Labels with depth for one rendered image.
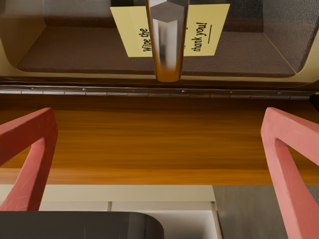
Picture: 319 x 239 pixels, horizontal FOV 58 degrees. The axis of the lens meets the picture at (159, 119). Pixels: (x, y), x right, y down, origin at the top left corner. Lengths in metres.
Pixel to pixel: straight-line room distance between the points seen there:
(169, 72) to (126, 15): 0.06
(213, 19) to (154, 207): 1.11
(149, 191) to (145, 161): 0.88
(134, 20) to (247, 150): 0.24
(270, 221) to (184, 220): 0.77
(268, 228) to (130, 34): 0.56
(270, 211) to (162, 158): 0.37
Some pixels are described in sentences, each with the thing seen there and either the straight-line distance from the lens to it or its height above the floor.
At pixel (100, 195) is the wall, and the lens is 1.27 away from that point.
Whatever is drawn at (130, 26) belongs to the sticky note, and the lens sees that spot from 0.22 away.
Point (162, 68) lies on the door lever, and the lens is 0.16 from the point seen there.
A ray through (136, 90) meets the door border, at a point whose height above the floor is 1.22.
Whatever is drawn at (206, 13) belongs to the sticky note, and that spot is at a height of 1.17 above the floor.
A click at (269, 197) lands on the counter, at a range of 0.68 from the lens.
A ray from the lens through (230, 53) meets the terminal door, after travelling 0.26.
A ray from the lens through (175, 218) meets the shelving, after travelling 1.39.
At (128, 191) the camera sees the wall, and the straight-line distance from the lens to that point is 1.23.
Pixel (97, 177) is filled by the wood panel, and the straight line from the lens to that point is 0.36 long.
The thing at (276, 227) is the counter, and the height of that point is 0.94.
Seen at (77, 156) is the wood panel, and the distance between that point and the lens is 0.37.
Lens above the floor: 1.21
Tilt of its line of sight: 3 degrees down
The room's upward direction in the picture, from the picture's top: 89 degrees counter-clockwise
